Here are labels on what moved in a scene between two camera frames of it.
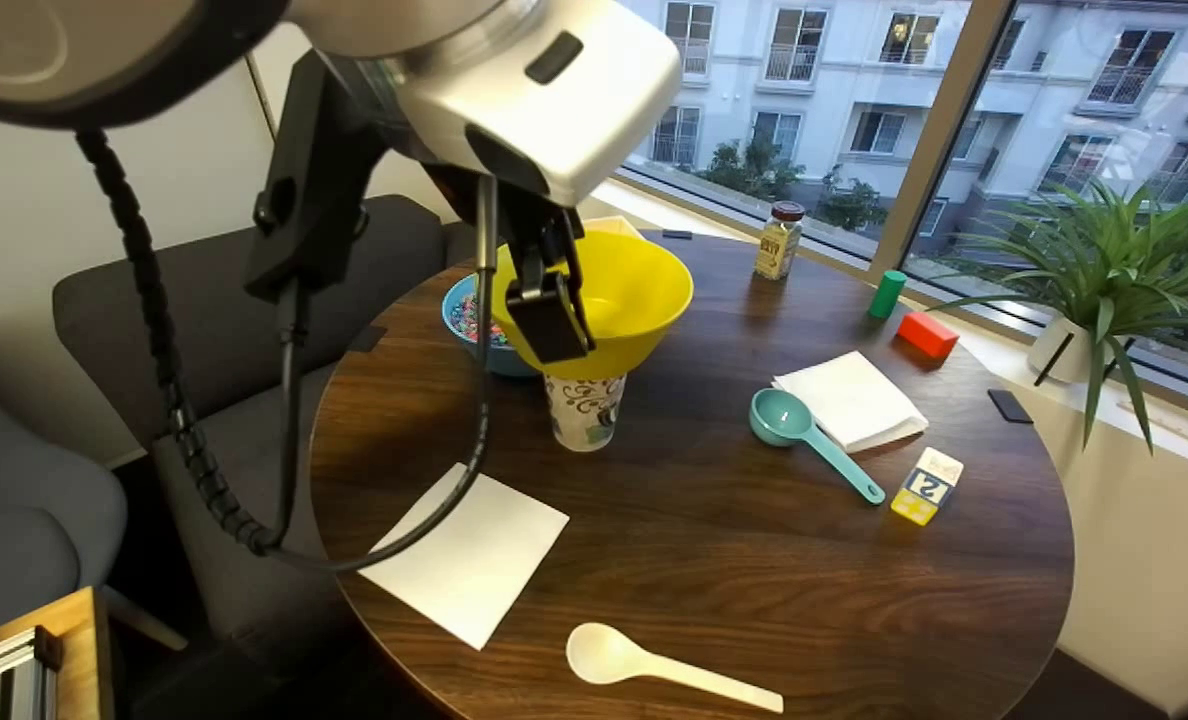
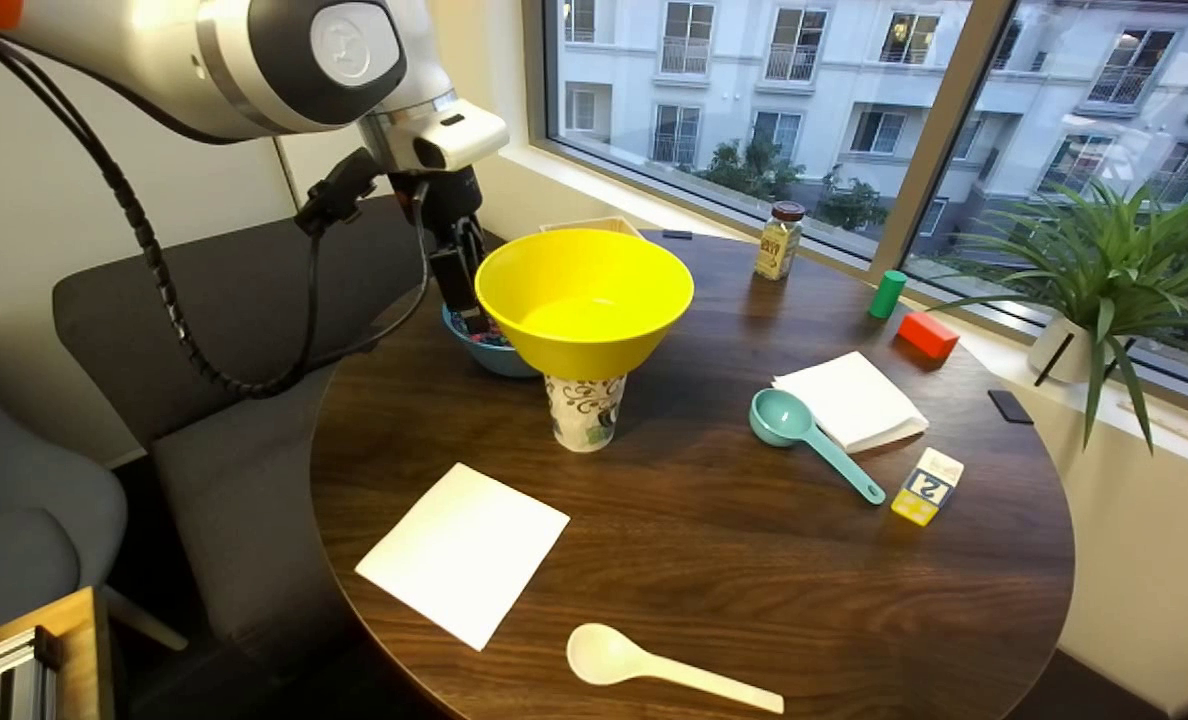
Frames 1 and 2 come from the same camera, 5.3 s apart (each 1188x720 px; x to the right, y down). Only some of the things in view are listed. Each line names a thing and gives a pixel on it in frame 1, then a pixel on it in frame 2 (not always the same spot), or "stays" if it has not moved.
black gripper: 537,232 → 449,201
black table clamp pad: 1011,406 stays
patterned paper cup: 586,408 stays
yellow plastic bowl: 636,288 stays
